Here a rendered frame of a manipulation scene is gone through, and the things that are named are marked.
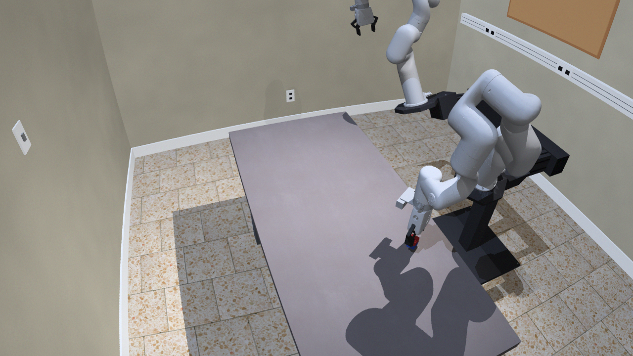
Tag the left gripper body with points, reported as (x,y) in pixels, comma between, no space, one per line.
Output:
(420,219)

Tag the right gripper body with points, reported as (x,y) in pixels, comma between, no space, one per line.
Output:
(364,16)

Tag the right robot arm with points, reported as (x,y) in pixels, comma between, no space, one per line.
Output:
(400,52)

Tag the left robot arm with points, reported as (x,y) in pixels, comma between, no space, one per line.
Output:
(483,152)

